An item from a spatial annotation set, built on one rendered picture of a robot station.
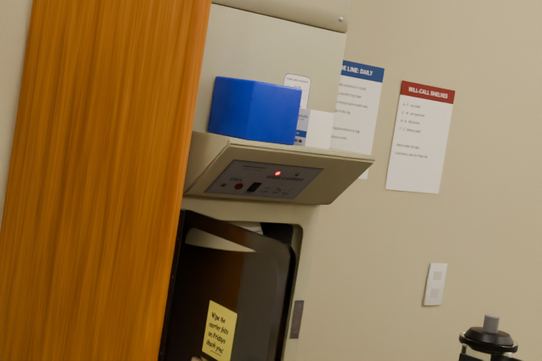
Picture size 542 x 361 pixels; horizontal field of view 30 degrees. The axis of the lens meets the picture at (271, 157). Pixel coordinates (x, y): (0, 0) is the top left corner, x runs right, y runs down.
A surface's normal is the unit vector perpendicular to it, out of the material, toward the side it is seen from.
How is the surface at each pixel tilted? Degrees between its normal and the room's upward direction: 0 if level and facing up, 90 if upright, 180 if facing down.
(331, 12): 90
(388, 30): 90
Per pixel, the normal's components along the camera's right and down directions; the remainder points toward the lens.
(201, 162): -0.75, -0.08
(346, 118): 0.65, 0.14
